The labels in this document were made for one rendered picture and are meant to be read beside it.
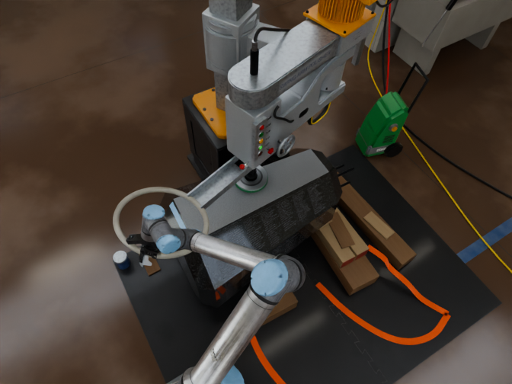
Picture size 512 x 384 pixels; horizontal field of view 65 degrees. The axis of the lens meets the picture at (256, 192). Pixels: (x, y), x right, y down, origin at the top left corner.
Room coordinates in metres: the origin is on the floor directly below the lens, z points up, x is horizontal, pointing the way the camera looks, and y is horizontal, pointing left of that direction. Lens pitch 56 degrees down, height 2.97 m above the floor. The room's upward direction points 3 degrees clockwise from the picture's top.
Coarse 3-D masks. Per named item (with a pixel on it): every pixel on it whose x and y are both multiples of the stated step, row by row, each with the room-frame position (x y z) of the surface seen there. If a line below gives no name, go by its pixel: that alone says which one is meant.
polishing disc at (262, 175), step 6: (258, 168) 1.60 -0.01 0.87; (258, 174) 1.55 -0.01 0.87; (264, 174) 1.55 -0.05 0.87; (240, 180) 1.50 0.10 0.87; (258, 180) 1.51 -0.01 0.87; (264, 180) 1.51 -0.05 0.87; (240, 186) 1.45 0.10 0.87; (246, 186) 1.45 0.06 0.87; (252, 186) 1.46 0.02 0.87; (258, 186) 1.46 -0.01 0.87
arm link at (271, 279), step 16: (256, 272) 0.53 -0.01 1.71; (272, 272) 0.52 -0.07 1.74; (288, 272) 0.53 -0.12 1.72; (256, 288) 0.48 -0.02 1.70; (272, 288) 0.47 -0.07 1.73; (288, 288) 0.49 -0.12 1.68; (240, 304) 0.45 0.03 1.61; (256, 304) 0.44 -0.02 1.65; (272, 304) 0.44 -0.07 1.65; (240, 320) 0.40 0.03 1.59; (256, 320) 0.40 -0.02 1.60; (224, 336) 0.36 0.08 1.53; (240, 336) 0.36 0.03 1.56; (208, 352) 0.33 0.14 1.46; (224, 352) 0.32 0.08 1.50; (240, 352) 0.32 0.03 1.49; (192, 368) 0.29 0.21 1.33; (208, 368) 0.28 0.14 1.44; (224, 368) 0.28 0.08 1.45
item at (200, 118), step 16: (192, 96) 2.37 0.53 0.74; (192, 112) 2.20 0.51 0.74; (192, 128) 2.25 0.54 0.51; (208, 128) 2.05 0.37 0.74; (192, 144) 2.28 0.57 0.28; (208, 144) 1.98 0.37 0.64; (224, 144) 1.90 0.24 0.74; (192, 160) 2.30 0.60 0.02; (208, 160) 2.03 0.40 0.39; (224, 160) 1.88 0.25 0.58; (240, 160) 1.96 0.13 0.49; (208, 176) 2.04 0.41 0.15
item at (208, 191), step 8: (232, 160) 1.48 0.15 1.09; (224, 168) 1.43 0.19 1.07; (232, 168) 1.45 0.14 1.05; (248, 168) 1.43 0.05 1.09; (216, 176) 1.39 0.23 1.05; (224, 176) 1.39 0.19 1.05; (232, 176) 1.40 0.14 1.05; (240, 176) 1.38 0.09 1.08; (200, 184) 1.30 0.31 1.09; (208, 184) 1.33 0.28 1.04; (216, 184) 1.33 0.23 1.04; (224, 184) 1.34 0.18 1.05; (232, 184) 1.33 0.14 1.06; (192, 192) 1.25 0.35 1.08; (200, 192) 1.28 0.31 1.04; (208, 192) 1.28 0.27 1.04; (216, 192) 1.25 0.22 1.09; (224, 192) 1.28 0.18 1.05; (200, 200) 1.22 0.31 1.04; (208, 200) 1.20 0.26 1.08
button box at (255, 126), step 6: (258, 120) 1.40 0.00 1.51; (264, 120) 1.41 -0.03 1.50; (252, 126) 1.38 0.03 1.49; (258, 126) 1.38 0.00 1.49; (264, 126) 1.42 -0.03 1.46; (252, 132) 1.38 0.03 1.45; (258, 132) 1.38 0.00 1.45; (264, 132) 1.42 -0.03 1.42; (252, 138) 1.38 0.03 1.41; (258, 138) 1.38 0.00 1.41; (264, 138) 1.42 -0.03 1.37; (252, 144) 1.38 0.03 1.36; (258, 144) 1.39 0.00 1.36; (264, 144) 1.42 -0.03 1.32; (252, 150) 1.38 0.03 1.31; (258, 150) 1.39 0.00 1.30; (264, 150) 1.43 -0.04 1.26; (252, 156) 1.38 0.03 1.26; (258, 156) 1.39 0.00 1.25
